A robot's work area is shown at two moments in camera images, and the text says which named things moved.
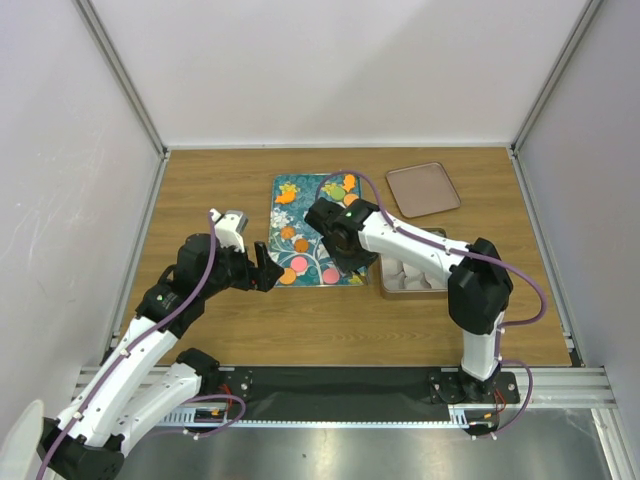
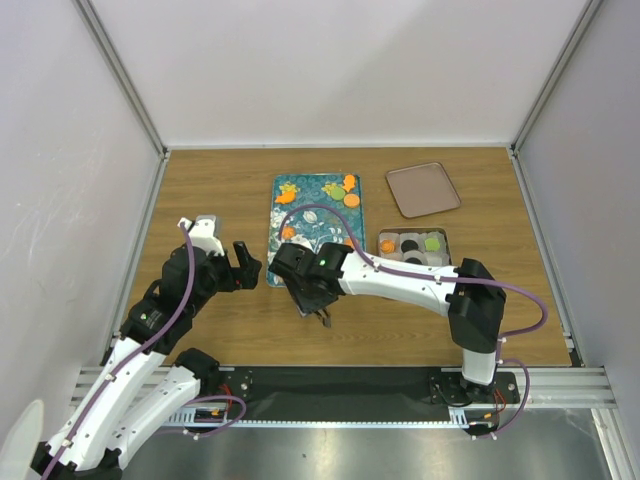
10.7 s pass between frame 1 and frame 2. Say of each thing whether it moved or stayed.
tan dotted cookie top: stayed
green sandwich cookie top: stayed
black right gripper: moved
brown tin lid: stayed
